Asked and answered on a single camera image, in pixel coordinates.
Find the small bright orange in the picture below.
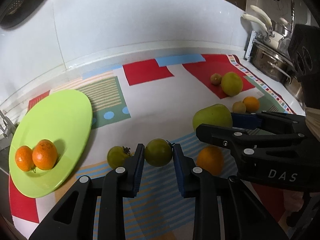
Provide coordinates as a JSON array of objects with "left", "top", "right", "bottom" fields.
[{"left": 242, "top": 96, "right": 260, "bottom": 113}]

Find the small green tomato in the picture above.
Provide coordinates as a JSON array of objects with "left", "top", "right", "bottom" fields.
[{"left": 144, "top": 138, "right": 172, "bottom": 167}]

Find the cream pan handle lower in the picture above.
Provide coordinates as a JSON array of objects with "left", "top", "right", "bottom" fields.
[{"left": 242, "top": 14, "right": 268, "bottom": 33}]

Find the stainless steel pot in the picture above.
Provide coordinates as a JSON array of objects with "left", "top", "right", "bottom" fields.
[{"left": 249, "top": 40, "right": 293, "bottom": 83}]

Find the green apple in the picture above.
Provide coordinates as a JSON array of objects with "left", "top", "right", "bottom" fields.
[{"left": 193, "top": 103, "right": 233, "bottom": 130}]

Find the chrome slim faucet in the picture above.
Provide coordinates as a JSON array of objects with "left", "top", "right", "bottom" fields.
[{"left": 0, "top": 111, "right": 16, "bottom": 139}]

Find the white metal rack bracket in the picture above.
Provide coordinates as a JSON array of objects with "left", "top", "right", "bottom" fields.
[{"left": 244, "top": 31, "right": 257, "bottom": 61}]

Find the green tomato with stem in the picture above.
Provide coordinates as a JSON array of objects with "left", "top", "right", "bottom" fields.
[{"left": 107, "top": 146, "right": 132, "bottom": 170}]

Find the large yellow-green citrus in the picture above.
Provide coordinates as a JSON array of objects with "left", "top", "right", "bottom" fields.
[{"left": 220, "top": 72, "right": 244, "bottom": 96}]

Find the cream pan handle upper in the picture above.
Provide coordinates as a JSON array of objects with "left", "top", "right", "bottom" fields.
[{"left": 250, "top": 5, "right": 272, "bottom": 27}]

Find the small tan round fruit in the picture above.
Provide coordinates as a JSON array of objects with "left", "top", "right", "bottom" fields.
[{"left": 232, "top": 101, "right": 246, "bottom": 114}]

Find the small brown-green fruit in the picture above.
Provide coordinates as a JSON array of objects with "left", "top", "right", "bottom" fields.
[{"left": 210, "top": 73, "right": 222, "bottom": 86}]

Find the large orange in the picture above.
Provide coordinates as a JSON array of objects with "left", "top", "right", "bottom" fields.
[{"left": 196, "top": 145, "right": 224, "bottom": 176}]

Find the small orange on plate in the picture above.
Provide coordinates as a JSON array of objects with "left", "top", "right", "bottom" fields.
[{"left": 15, "top": 145, "right": 34, "bottom": 172}]

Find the lime green plate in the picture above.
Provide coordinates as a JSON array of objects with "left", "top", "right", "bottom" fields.
[{"left": 9, "top": 89, "right": 93, "bottom": 198}]

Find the larger orange on plate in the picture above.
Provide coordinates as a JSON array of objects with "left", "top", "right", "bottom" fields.
[{"left": 32, "top": 139, "right": 58, "bottom": 171}]

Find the cream pan handle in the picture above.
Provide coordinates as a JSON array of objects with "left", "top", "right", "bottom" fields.
[
  {"left": 250, "top": 5, "right": 272, "bottom": 27},
  {"left": 242, "top": 14, "right": 268, "bottom": 33}
]

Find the colourful patterned table mat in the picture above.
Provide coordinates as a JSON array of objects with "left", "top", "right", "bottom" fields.
[{"left": 9, "top": 54, "right": 295, "bottom": 237}]

